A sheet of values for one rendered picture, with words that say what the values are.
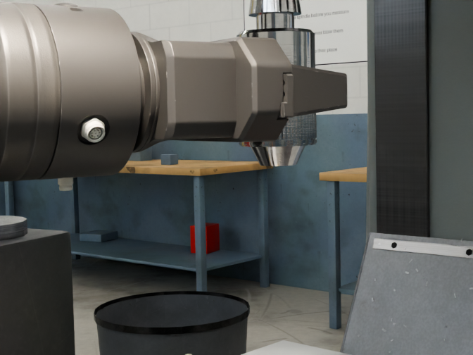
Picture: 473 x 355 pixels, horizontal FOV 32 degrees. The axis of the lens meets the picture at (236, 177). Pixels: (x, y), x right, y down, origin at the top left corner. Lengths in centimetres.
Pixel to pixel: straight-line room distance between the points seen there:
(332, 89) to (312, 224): 518
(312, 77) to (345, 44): 500
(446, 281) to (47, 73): 55
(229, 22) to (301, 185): 132
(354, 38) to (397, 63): 457
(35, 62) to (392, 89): 55
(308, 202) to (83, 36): 527
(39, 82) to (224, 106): 10
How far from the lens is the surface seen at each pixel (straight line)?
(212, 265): 544
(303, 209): 569
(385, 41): 88
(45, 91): 39
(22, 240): 73
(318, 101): 48
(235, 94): 43
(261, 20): 49
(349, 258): 553
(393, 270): 87
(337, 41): 551
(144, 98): 43
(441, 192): 86
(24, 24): 40
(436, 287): 84
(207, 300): 274
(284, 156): 49
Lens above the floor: 121
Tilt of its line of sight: 4 degrees down
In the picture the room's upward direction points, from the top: 1 degrees counter-clockwise
